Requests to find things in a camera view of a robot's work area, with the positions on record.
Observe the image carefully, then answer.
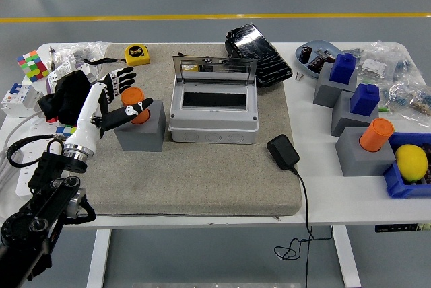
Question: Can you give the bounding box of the small colourful puzzle cube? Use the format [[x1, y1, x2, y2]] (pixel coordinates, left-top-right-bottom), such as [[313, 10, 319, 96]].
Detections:
[[55, 125, 78, 136]]

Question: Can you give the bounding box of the white packaged breaker device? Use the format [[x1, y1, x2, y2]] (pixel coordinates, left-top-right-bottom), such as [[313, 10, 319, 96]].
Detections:
[[46, 58, 100, 94]]

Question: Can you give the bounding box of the grey-brown mat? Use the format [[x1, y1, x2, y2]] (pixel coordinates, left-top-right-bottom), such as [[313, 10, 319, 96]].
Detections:
[[63, 44, 302, 217]]

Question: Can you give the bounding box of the yellow square tape measure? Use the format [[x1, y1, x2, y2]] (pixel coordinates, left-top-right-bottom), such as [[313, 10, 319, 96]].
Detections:
[[84, 44, 151, 67]]

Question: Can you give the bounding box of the black table control panel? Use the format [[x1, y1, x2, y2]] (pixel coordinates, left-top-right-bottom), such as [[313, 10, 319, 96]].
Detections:
[[375, 223, 431, 233]]

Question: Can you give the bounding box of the grey electrical box with lid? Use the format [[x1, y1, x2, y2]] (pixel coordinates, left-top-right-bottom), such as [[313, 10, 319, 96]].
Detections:
[[168, 55, 259, 145]]

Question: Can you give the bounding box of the yellow lemon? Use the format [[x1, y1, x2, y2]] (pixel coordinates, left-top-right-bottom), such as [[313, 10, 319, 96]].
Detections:
[[395, 144, 429, 182]]

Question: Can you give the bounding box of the white power strip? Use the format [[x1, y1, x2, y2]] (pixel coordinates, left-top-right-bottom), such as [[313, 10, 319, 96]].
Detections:
[[15, 118, 81, 198]]

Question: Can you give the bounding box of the clear bag of parts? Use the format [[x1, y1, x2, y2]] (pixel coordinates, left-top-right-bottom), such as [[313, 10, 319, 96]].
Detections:
[[383, 79, 431, 127], [343, 40, 422, 83], [50, 41, 112, 67]]

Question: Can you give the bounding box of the white blue circuit breaker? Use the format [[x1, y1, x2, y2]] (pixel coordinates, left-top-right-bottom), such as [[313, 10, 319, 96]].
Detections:
[[1, 82, 44, 119]]

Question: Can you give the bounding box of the grey block with round hole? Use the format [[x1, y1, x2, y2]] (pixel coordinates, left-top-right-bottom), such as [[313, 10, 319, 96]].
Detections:
[[114, 99, 166, 152]]

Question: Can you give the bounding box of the blue-grey oval dish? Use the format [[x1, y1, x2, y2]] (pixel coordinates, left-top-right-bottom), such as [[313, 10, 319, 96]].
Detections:
[[295, 39, 341, 79]]

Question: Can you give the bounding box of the grey block holder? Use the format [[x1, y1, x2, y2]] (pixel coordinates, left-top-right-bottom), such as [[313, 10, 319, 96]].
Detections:
[[312, 62, 358, 107], [335, 127, 397, 177], [331, 89, 381, 137]]

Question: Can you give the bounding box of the large colourful puzzle cube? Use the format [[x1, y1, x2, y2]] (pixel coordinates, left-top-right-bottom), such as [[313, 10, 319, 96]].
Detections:
[[16, 50, 50, 83]]

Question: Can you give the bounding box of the black capacitor in dish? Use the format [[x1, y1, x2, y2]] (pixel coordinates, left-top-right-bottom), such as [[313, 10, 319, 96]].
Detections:
[[300, 44, 313, 64]]

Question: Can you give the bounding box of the black glossy plastic case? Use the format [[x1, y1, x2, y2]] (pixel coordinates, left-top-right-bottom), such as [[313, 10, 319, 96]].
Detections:
[[224, 23, 293, 88]]

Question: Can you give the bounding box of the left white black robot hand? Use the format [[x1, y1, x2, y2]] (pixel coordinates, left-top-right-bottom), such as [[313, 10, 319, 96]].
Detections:
[[64, 67, 154, 150]]

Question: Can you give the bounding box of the black cloth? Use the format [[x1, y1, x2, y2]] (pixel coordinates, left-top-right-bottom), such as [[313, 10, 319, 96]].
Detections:
[[37, 69, 98, 124]]

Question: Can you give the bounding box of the black adapter cord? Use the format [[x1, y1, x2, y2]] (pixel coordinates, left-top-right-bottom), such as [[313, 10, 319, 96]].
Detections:
[[274, 166, 333, 288]]

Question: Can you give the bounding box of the black power adapter plug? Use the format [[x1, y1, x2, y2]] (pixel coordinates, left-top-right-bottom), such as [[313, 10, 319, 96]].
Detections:
[[266, 134, 300, 172]]

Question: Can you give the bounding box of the blue block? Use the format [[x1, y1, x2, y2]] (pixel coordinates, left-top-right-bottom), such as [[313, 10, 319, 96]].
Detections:
[[349, 83, 380, 116], [329, 52, 357, 84]]

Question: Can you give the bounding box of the blue plastic bin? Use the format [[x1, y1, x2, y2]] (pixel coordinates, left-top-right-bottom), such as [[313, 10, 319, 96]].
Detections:
[[383, 132, 431, 199]]

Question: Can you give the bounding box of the white table leg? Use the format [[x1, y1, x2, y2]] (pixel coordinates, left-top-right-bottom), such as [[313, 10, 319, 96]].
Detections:
[[86, 229, 112, 288], [332, 225, 362, 288]]

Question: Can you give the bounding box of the dark brown capacitor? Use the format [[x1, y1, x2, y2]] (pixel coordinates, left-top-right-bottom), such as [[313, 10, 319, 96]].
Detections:
[[306, 55, 327, 73]]

